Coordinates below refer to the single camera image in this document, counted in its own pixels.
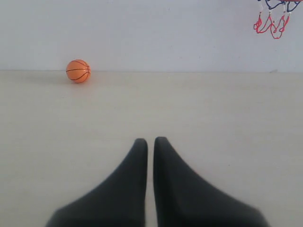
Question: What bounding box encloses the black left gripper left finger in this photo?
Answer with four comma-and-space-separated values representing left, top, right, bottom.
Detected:
46, 139, 148, 227

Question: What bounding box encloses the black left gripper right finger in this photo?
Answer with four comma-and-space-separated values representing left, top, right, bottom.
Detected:
153, 137, 269, 227

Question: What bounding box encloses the small orange basketball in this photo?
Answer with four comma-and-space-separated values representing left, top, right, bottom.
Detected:
66, 59, 91, 83

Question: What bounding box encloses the red mini basketball hoop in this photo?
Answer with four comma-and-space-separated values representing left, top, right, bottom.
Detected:
253, 0, 303, 40

